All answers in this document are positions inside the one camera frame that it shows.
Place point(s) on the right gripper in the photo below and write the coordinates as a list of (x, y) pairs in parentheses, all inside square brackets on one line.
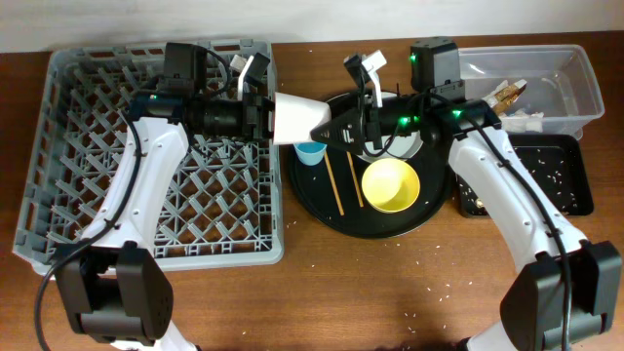
[(355, 119)]

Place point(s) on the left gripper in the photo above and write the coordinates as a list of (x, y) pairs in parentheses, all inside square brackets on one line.
[(256, 108)]

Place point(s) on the wooden chopstick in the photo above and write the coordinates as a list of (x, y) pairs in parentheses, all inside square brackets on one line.
[(333, 184), (355, 179)]

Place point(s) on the pink plastic cup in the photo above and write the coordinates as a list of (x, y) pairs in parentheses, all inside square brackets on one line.
[(296, 117)]

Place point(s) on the light blue plastic cup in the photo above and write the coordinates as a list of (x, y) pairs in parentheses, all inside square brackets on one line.
[(310, 153)]

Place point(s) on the grey round plate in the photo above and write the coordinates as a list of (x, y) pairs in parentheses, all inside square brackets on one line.
[(403, 147)]

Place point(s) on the yellow bowl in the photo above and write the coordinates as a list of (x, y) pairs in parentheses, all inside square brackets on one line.
[(390, 185)]

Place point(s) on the brown snack wrapper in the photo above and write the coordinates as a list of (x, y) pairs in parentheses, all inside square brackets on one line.
[(504, 95)]

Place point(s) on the white paper tissue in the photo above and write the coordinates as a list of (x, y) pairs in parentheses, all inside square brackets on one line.
[(522, 122)]

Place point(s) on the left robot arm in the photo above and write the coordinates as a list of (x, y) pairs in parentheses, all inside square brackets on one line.
[(111, 287)]

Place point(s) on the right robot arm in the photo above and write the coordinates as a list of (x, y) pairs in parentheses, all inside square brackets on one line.
[(566, 288)]

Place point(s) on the grey plastic dishwasher rack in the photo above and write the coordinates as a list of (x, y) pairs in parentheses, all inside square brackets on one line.
[(224, 202)]

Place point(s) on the clear plastic waste bin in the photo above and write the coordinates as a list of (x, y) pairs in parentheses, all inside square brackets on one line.
[(561, 83)]

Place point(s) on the round black serving tray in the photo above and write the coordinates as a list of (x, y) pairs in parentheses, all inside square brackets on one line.
[(312, 188)]

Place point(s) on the black rectangular tray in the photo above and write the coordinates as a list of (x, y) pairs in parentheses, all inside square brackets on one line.
[(555, 162)]

